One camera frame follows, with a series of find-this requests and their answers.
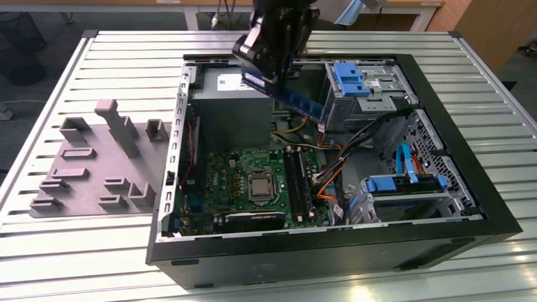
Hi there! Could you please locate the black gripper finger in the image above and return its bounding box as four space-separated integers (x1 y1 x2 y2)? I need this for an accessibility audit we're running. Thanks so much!
231 30 286 86
283 8 322 80

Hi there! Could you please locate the blue RAM stick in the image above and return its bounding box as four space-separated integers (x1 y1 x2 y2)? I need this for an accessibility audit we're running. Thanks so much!
239 62 327 124

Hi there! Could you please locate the black RAM slot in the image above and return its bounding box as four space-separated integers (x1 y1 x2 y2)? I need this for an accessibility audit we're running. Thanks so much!
282 147 303 223

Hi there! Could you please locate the blue plastic drive latch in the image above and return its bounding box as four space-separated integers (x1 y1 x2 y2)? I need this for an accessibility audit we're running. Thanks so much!
334 62 370 98

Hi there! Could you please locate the white framed wooden desk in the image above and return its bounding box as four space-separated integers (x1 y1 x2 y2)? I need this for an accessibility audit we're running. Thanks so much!
154 0 446 32

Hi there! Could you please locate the silver power supply unit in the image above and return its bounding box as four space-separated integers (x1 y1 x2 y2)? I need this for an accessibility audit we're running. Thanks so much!
186 65 277 149

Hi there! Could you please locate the silver drive cage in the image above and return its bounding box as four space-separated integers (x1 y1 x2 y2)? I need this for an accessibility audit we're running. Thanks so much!
325 61 419 135

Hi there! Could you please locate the black case fan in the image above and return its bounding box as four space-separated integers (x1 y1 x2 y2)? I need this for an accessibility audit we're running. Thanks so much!
179 105 207 189

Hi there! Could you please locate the green motherboard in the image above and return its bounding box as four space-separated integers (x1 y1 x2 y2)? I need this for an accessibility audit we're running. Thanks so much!
173 146 334 236

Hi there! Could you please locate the silver CPU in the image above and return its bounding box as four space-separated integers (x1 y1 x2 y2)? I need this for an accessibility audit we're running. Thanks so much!
250 178 274 196

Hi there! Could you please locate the CPU socket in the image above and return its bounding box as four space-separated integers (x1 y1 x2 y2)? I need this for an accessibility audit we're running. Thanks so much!
243 169 281 206

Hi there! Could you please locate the brown wooden cabinet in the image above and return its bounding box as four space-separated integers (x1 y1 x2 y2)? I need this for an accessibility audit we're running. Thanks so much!
424 0 537 73

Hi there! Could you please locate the hard disk in blue carrier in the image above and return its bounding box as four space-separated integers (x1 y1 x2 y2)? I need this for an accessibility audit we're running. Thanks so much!
362 174 448 194

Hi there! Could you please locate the black graphics card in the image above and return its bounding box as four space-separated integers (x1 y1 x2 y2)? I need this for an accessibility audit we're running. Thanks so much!
211 210 286 234

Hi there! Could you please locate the gray parts rack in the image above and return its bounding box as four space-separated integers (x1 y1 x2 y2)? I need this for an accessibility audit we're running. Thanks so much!
27 99 175 220

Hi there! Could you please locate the silver disk bay cage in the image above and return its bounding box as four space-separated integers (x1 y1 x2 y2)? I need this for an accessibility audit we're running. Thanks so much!
362 108 483 223

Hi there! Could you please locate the black PC case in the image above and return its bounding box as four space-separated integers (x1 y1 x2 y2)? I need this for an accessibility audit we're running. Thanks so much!
143 53 524 289

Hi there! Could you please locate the yellow wire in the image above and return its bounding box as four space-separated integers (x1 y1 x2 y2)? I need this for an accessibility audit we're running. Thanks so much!
270 121 310 137

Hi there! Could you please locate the red black twisted wire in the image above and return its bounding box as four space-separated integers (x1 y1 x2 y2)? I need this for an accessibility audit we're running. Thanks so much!
186 118 198 169

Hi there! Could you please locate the black cable bundle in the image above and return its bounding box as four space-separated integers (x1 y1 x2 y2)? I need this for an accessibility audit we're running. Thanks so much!
334 109 410 171

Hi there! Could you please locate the blue flat wire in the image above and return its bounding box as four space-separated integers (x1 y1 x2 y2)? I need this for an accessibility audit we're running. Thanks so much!
395 143 419 185

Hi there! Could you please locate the orange wire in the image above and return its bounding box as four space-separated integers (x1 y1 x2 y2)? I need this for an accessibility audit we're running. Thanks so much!
315 181 336 201

